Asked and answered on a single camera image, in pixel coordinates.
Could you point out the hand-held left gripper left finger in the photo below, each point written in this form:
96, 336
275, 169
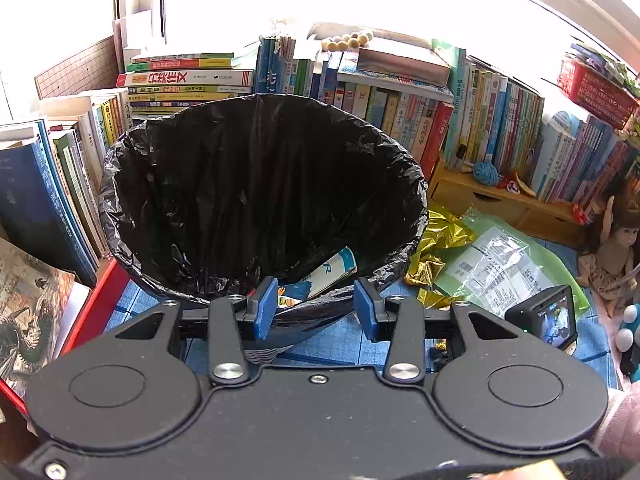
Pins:
265, 312

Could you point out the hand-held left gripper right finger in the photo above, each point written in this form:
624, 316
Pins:
367, 312

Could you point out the green plastic bag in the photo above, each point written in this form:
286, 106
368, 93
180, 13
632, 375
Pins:
505, 260

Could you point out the large gold foil wrapper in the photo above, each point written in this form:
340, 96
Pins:
437, 240

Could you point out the bin with black liner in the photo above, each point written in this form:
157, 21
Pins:
260, 180

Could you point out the blue checkered mat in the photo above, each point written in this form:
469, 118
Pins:
330, 345

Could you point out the blue white carton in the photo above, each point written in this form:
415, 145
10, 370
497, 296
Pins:
330, 270

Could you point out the white blue plush toy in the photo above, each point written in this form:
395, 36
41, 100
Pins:
629, 327

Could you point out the doll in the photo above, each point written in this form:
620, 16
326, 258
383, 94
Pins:
612, 255

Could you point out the wooden drawer shelf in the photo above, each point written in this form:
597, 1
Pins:
490, 205

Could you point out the pink fleece clothing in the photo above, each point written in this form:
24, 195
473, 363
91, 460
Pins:
622, 420

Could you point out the small yellow curved toy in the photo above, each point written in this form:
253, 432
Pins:
524, 186

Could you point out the blue yarn ball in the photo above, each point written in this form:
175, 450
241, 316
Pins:
485, 172

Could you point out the red tray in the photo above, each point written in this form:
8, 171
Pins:
107, 290

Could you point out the long row of colourful books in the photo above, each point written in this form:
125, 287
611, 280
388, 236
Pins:
505, 120

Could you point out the dragon illustrated book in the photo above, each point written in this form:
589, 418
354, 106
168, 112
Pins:
30, 320

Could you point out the red plastic basket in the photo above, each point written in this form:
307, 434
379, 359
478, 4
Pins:
595, 87

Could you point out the stack of flat-lying books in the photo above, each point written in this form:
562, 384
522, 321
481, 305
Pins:
190, 80

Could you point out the short row of dark books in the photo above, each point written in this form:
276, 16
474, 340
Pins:
50, 195

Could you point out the thick grey book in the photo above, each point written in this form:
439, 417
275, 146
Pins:
395, 62

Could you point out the white paper box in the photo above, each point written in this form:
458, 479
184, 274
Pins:
137, 35

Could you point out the grid pattern board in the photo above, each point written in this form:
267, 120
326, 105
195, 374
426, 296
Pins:
75, 72

